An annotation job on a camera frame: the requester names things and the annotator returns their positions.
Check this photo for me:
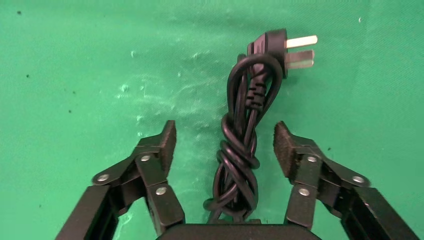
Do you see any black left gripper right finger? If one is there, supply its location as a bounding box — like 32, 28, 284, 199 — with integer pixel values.
273, 120, 421, 240

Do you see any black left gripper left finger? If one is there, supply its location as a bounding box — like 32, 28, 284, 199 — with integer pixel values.
55, 119, 186, 240

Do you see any black power cord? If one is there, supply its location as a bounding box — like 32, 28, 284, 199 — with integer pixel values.
202, 28, 319, 226

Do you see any green table cloth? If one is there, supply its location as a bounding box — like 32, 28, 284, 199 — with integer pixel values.
0, 0, 424, 240

